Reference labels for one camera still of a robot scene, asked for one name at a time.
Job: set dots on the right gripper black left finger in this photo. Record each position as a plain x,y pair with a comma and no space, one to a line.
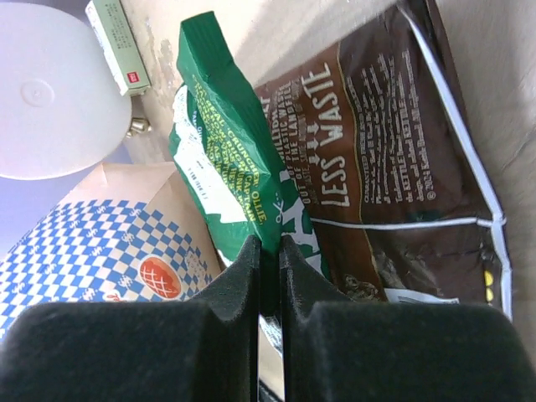
203,349

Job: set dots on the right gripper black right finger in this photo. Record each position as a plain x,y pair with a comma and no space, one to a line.
336,349

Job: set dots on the blue checkered paper bag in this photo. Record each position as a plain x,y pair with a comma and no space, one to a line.
127,232

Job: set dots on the green snack bag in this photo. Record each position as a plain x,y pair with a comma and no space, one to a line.
221,144

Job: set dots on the brown kettle chips bag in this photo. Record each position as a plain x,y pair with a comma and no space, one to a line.
373,130

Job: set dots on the white cylindrical container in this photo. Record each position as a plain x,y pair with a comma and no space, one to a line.
61,110

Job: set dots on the small green white box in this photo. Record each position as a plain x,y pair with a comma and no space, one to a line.
111,27

